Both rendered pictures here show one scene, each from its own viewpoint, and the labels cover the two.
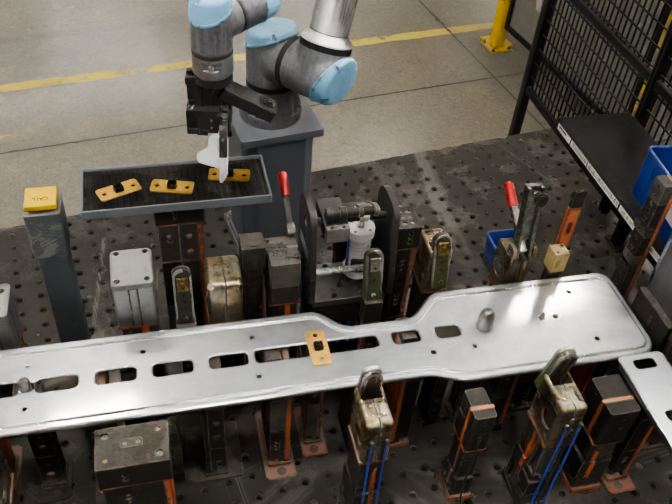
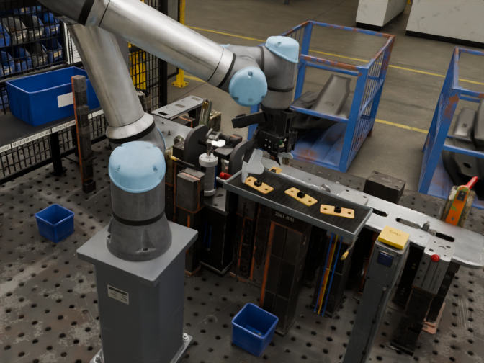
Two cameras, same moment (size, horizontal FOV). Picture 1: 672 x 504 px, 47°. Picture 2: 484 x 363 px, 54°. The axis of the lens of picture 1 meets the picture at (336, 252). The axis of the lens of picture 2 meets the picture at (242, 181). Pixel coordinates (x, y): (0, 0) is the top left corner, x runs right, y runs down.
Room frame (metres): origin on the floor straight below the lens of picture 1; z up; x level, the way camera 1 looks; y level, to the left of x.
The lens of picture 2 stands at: (2.04, 0.97, 1.81)
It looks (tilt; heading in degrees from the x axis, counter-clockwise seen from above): 30 degrees down; 225
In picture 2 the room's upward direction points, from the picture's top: 6 degrees clockwise
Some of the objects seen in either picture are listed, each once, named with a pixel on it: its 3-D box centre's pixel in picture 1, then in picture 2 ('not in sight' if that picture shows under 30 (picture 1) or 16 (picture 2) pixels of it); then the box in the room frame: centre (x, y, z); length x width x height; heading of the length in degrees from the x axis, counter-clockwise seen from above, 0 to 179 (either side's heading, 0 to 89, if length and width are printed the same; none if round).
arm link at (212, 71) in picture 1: (212, 63); (276, 96); (1.25, 0.25, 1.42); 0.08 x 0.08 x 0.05
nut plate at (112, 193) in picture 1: (118, 188); (337, 209); (1.17, 0.44, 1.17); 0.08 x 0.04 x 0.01; 127
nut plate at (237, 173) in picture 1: (229, 173); (258, 184); (1.25, 0.23, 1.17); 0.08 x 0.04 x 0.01; 96
